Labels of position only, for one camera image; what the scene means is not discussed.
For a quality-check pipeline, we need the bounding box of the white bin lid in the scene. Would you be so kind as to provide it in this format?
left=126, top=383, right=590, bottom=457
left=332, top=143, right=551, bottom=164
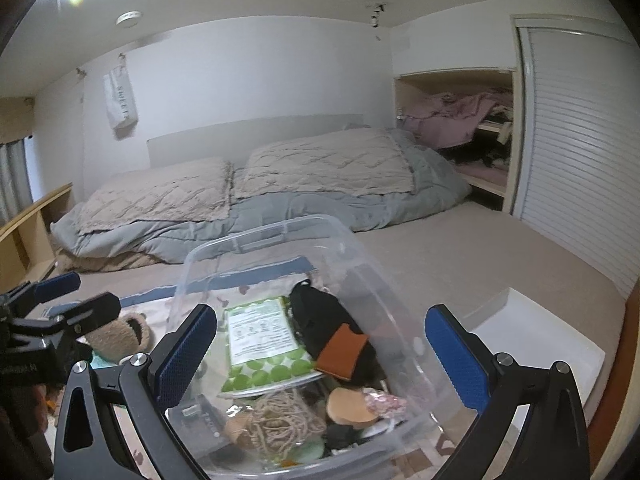
left=460, top=288, right=605, bottom=402

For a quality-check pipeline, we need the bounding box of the clear plastic storage bin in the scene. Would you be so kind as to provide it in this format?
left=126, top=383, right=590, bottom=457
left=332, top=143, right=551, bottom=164
left=167, top=216, right=457, bottom=479

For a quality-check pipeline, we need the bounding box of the beige quilted pillow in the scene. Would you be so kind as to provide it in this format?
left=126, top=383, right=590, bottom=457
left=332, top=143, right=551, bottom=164
left=77, top=157, right=233, bottom=234
left=235, top=128, right=416, bottom=198

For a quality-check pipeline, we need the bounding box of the grey curtain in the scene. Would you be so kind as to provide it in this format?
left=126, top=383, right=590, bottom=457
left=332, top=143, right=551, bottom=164
left=0, top=140, right=32, bottom=226

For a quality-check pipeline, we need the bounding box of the white hanging bag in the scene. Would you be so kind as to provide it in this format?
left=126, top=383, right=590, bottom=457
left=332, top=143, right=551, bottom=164
left=103, top=53, right=139, bottom=140

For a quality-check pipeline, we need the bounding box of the round wooden coaster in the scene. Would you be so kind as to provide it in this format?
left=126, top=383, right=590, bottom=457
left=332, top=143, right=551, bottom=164
left=326, top=388, right=378, bottom=429

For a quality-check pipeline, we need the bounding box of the beige plush slipper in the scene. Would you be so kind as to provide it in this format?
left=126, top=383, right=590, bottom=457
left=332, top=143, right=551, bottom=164
left=85, top=313, right=154, bottom=363

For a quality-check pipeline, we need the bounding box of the twine spool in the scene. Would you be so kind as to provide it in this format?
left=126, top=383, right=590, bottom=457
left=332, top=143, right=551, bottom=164
left=224, top=389, right=326, bottom=460

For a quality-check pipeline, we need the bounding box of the pile of pink clothes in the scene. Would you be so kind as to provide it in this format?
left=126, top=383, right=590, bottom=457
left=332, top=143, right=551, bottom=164
left=400, top=91, right=513, bottom=151

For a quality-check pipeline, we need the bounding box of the orange and black glove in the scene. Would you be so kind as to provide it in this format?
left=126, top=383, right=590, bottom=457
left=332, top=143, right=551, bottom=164
left=288, top=280, right=384, bottom=387

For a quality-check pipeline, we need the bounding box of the white louvered closet door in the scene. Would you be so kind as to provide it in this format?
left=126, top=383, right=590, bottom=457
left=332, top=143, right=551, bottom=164
left=513, top=16, right=639, bottom=295

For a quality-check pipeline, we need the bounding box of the wooden bedside shelf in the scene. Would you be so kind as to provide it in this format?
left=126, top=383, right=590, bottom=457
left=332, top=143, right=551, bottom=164
left=0, top=183, right=73, bottom=290

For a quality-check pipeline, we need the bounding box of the beige quilted left pillow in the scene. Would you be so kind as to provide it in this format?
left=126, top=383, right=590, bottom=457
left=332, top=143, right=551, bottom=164
left=77, top=157, right=233, bottom=234

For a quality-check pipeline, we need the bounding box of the green dotted wipes pack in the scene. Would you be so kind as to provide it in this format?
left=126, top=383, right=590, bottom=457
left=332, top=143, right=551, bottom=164
left=219, top=296, right=322, bottom=399

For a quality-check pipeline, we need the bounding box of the grey blue duvet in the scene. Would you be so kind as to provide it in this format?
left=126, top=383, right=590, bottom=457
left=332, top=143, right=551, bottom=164
left=51, top=129, right=470, bottom=264

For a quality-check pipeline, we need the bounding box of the teal wet wipes pack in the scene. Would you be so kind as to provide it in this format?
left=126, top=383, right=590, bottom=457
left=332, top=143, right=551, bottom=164
left=90, top=350, right=118, bottom=370

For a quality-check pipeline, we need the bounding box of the beige fleece blanket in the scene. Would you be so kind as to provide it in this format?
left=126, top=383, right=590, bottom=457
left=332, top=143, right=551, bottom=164
left=56, top=250, right=163, bottom=273

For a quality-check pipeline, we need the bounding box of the beige quilted right pillow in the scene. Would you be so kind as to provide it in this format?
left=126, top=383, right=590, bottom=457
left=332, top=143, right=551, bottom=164
left=235, top=128, right=416, bottom=198

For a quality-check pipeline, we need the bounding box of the cartoon printed blanket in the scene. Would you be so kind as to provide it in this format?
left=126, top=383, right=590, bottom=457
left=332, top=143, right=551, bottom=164
left=47, top=246, right=454, bottom=479

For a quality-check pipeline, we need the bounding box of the grey headboard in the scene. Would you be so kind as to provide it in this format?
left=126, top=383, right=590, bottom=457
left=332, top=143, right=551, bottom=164
left=146, top=114, right=364, bottom=168

